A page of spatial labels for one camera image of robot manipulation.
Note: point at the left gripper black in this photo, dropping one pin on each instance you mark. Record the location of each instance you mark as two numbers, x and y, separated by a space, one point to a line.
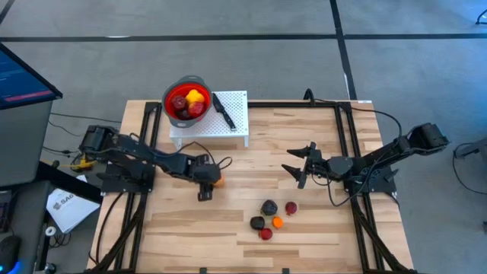
207 173

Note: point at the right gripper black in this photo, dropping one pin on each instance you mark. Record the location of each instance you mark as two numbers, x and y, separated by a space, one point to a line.
319 167

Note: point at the orange elongated toy fruit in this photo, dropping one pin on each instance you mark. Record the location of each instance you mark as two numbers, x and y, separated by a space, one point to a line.
220 182

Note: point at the small dark red fruit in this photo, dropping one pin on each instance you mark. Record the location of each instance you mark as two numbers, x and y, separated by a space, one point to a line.
291 208

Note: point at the dark bumpy avocado toy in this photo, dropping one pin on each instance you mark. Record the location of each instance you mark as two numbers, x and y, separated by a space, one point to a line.
269 207

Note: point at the black kitchen knife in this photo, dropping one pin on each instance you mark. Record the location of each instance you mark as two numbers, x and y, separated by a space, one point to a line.
224 114

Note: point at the small orange toy fruit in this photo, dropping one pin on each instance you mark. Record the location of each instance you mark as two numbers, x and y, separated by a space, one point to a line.
277 222

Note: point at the red yellow peach toy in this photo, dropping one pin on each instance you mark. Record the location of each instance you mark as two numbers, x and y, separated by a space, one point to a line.
196 109

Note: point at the dark brown round fruit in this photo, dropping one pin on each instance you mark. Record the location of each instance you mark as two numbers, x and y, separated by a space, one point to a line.
257 222

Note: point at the dark red toy fruit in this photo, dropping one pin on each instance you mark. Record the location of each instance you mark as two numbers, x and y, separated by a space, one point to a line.
179 102

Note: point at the yellow bell pepper toy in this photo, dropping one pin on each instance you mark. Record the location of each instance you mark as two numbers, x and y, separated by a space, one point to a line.
195 96

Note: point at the red strawberry toy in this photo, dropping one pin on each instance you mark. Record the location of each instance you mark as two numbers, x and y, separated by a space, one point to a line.
266 233

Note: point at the red collapsible colander grey rim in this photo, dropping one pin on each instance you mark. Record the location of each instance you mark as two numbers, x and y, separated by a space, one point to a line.
170 99

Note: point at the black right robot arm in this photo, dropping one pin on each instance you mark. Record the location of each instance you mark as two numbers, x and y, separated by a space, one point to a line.
380 158

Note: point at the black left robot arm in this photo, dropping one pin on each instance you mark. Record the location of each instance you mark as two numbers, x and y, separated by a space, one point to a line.
125 146

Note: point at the white perforated metal shelf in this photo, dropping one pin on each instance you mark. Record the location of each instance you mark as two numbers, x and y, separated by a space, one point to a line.
239 108

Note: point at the white printed cardboard box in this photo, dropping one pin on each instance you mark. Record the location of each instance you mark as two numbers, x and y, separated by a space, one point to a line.
70 209

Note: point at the white tape roll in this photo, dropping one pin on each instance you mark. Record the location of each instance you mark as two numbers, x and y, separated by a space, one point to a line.
46 230

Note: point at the dark grey desk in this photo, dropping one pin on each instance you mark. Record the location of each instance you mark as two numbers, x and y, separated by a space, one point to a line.
26 213

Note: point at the monitor with blue screen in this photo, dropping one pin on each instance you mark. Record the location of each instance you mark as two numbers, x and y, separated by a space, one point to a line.
19 83

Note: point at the black computer mouse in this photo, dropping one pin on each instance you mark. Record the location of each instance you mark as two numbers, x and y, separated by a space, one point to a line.
9 251

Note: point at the black metal table frame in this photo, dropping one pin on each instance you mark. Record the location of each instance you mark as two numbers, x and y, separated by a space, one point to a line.
289 104

